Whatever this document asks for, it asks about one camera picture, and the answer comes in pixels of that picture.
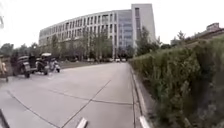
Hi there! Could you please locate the row of parked cars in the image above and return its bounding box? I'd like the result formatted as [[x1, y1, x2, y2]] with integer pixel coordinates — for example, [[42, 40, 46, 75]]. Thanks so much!
[[85, 57, 128, 64]]

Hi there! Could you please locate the row of trees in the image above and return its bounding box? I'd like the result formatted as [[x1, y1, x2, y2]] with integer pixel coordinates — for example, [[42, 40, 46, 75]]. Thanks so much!
[[0, 27, 161, 62]]

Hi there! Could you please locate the grey concrete slab road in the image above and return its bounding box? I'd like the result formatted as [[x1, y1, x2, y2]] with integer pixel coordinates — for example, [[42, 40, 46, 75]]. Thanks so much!
[[0, 62, 143, 128]]

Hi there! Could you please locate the large curved white building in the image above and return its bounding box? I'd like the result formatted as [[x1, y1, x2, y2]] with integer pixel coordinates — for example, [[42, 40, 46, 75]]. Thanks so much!
[[38, 3, 157, 58]]

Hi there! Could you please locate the grey kerb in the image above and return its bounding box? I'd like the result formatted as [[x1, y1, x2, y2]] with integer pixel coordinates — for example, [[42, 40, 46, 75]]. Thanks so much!
[[129, 65, 152, 128]]

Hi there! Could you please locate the white scooter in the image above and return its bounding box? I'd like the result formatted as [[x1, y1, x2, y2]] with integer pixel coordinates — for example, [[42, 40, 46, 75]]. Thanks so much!
[[49, 57, 62, 74]]

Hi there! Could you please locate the robot's own part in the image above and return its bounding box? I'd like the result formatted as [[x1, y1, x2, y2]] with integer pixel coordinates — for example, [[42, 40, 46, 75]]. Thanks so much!
[[75, 117, 89, 128], [138, 115, 152, 128]]

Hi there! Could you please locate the green hedge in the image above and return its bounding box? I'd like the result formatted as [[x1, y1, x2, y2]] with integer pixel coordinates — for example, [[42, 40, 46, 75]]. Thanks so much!
[[128, 34, 224, 128]]

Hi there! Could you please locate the motor tricycle with canopy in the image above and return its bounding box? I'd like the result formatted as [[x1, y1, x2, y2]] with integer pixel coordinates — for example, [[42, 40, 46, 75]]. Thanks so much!
[[34, 52, 53, 76]]

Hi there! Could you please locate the dark motor tricycle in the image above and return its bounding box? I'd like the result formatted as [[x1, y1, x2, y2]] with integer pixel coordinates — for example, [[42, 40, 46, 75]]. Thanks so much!
[[11, 55, 33, 79]]

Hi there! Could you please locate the building behind hedge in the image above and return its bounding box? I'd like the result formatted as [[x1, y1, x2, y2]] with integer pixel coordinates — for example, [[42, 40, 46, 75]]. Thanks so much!
[[170, 22, 224, 46]]

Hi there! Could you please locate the person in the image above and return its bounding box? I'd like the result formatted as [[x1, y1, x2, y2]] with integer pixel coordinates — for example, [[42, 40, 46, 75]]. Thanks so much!
[[0, 55, 10, 83]]

